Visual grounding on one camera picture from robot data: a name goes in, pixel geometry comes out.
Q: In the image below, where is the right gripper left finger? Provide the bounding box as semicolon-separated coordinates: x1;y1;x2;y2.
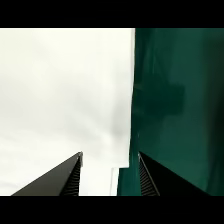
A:
11;151;84;197

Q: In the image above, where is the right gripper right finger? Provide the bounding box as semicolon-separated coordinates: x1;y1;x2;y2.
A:
137;151;212;197

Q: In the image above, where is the white garment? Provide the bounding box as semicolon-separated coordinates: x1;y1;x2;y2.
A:
0;27;136;197

